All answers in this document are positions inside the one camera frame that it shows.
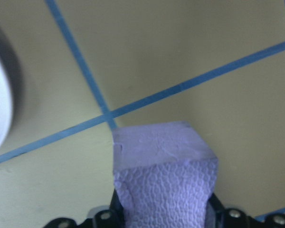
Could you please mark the purple foam block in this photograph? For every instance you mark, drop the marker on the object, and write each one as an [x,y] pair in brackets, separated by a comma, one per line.
[164,154]

